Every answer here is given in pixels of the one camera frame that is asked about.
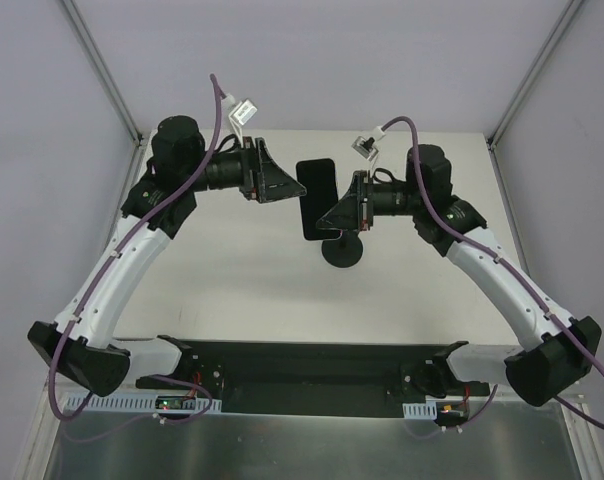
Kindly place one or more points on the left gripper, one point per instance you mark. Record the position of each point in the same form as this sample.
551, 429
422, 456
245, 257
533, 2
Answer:
250, 169

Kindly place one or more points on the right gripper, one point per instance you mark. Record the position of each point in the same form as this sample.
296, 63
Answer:
361, 201

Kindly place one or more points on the black phone stand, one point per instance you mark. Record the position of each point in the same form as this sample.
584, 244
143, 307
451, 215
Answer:
343, 252

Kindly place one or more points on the black smartphone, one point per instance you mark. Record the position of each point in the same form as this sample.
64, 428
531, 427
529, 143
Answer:
319, 178

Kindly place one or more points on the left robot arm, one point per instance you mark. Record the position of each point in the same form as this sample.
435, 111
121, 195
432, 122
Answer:
80, 344

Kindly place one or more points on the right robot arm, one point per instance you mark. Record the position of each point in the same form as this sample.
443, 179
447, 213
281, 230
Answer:
553, 346

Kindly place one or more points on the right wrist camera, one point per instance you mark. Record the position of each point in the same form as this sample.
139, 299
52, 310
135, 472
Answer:
368, 149

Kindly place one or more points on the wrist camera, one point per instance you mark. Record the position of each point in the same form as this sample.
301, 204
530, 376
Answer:
368, 149
239, 115

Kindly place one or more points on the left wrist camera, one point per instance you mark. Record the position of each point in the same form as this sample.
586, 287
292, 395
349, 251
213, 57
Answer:
239, 115

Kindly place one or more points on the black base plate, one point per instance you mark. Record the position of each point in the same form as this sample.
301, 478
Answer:
342, 380

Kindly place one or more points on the right white cable duct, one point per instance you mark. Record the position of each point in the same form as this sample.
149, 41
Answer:
427, 411

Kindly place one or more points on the white cable duct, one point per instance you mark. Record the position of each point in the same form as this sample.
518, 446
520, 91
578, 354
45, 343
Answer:
152, 403
427, 411

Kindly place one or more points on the left aluminium frame post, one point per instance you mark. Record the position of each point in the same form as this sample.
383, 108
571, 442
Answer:
97, 62

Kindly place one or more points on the aluminium frame post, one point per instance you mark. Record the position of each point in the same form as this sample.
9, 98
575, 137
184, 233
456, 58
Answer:
97, 62
562, 25

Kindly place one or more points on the left white cable duct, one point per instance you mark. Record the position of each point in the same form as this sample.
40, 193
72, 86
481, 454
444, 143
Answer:
152, 403

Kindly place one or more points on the right aluminium frame post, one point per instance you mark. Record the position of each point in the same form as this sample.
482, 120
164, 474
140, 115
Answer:
562, 25

